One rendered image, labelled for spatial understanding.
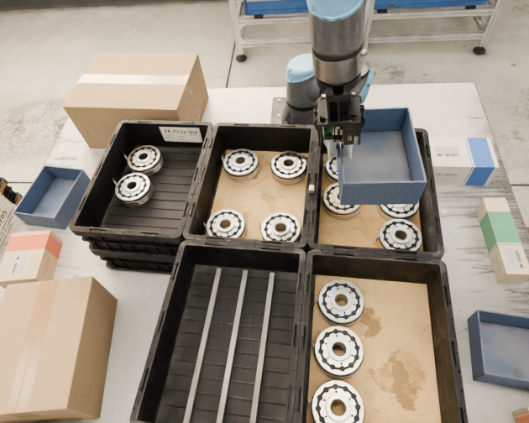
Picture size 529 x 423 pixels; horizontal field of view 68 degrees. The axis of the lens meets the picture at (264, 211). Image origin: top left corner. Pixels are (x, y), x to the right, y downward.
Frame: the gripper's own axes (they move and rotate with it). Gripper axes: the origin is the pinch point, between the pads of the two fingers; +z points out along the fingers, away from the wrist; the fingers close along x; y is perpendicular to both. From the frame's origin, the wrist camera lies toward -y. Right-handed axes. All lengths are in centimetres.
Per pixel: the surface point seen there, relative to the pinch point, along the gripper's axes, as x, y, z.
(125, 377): -54, 39, 38
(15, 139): -212, -110, 94
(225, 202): -32.3, -6.7, 26.9
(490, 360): 34, 28, 46
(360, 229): 4.8, 0.4, 30.2
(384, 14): 28, -195, 86
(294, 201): -12.9, -7.8, 28.7
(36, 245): -88, 7, 27
